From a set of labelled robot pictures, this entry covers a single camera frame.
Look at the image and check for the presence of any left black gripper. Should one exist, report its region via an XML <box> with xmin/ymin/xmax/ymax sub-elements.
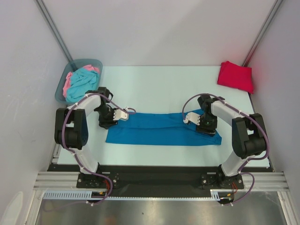
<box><xmin>95</xmin><ymin>105</ymin><xmax>120</xmax><ymax>129</ymax></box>

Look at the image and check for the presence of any dark blue t shirt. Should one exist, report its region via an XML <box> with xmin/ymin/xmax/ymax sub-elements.
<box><xmin>105</xmin><ymin>112</ymin><xmax>222</xmax><ymax>146</ymax></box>

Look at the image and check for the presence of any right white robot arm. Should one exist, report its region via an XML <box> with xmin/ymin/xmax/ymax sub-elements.
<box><xmin>196</xmin><ymin>94</ymin><xmax>269</xmax><ymax>188</ymax></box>

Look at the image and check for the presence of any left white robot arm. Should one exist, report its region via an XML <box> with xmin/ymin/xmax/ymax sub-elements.
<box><xmin>54</xmin><ymin>87</ymin><xmax>118</xmax><ymax>188</ymax></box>

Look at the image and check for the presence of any light blue t shirt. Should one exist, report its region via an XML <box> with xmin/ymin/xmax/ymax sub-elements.
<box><xmin>66</xmin><ymin>67</ymin><xmax>100</xmax><ymax>104</ymax></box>

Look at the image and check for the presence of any pink t shirt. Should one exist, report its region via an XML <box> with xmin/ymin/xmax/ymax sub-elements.
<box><xmin>62</xmin><ymin>64</ymin><xmax>100</xmax><ymax>97</ymax></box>

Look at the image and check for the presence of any folded red t shirt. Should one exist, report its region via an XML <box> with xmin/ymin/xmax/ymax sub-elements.
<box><xmin>217</xmin><ymin>61</ymin><xmax>254</xmax><ymax>94</ymax></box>

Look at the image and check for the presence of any teal plastic basket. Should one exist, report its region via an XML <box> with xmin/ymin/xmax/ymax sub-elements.
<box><xmin>55</xmin><ymin>59</ymin><xmax>103</xmax><ymax>105</ymax></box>

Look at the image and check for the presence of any black front mat strip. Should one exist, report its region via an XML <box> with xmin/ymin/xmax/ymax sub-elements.
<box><xmin>48</xmin><ymin>164</ymin><xmax>272</xmax><ymax>198</ymax></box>

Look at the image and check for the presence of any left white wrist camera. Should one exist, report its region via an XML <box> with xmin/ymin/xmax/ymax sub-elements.
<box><xmin>113</xmin><ymin>107</ymin><xmax>136</xmax><ymax>121</ymax></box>

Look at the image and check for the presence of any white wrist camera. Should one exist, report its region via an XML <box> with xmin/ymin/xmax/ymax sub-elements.
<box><xmin>183</xmin><ymin>112</ymin><xmax>202</xmax><ymax>126</ymax></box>
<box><xmin>113</xmin><ymin>107</ymin><xmax>136</xmax><ymax>121</ymax></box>

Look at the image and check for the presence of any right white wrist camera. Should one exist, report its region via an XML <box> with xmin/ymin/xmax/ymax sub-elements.
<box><xmin>183</xmin><ymin>112</ymin><xmax>202</xmax><ymax>126</ymax></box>

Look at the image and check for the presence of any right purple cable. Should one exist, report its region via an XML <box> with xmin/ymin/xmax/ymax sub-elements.
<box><xmin>181</xmin><ymin>93</ymin><xmax>270</xmax><ymax>206</ymax></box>

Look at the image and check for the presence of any purple cable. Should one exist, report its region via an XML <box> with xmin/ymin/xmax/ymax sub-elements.
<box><xmin>181</xmin><ymin>93</ymin><xmax>270</xmax><ymax>206</ymax></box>
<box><xmin>61</xmin><ymin>92</ymin><xmax>137</xmax><ymax>207</ymax></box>

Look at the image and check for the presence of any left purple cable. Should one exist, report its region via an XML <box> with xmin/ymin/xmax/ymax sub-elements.
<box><xmin>61</xmin><ymin>92</ymin><xmax>137</xmax><ymax>207</ymax></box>

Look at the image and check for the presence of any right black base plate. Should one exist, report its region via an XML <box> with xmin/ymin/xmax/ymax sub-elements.
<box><xmin>200</xmin><ymin>172</ymin><xmax>244</xmax><ymax>190</ymax></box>

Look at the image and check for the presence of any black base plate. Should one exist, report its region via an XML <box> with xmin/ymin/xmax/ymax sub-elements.
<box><xmin>200</xmin><ymin>172</ymin><xmax>244</xmax><ymax>190</ymax></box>
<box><xmin>76</xmin><ymin>172</ymin><xmax>119</xmax><ymax>189</ymax></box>

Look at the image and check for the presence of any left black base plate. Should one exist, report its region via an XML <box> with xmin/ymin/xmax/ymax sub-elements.
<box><xmin>76</xmin><ymin>172</ymin><xmax>119</xmax><ymax>189</ymax></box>

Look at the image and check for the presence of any right slotted cable duct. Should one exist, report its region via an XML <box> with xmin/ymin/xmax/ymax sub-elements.
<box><xmin>210</xmin><ymin>189</ymin><xmax>234</xmax><ymax>201</ymax></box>

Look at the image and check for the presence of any slotted cable duct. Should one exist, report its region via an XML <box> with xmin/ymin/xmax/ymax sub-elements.
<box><xmin>210</xmin><ymin>189</ymin><xmax>234</xmax><ymax>201</ymax></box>
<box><xmin>44</xmin><ymin>190</ymin><xmax>106</xmax><ymax>200</ymax></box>

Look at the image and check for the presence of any aluminium front rail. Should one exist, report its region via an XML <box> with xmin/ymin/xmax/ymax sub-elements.
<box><xmin>34</xmin><ymin>172</ymin><xmax>289</xmax><ymax>191</ymax></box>

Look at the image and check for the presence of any left slotted cable duct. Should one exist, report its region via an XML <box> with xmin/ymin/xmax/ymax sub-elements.
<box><xmin>44</xmin><ymin>190</ymin><xmax>106</xmax><ymax>200</ymax></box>

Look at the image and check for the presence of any left aluminium corner post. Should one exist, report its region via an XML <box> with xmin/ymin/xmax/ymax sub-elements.
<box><xmin>34</xmin><ymin>0</ymin><xmax>73</xmax><ymax>62</ymax></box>

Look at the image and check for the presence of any aluminium corner post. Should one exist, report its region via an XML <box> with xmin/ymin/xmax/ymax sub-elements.
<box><xmin>241</xmin><ymin>0</ymin><xmax>285</xmax><ymax>67</ymax></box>
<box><xmin>34</xmin><ymin>0</ymin><xmax>73</xmax><ymax>62</ymax></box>

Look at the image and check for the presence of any right aluminium corner post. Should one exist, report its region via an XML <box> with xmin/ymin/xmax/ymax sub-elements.
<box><xmin>241</xmin><ymin>0</ymin><xmax>285</xmax><ymax>67</ymax></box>

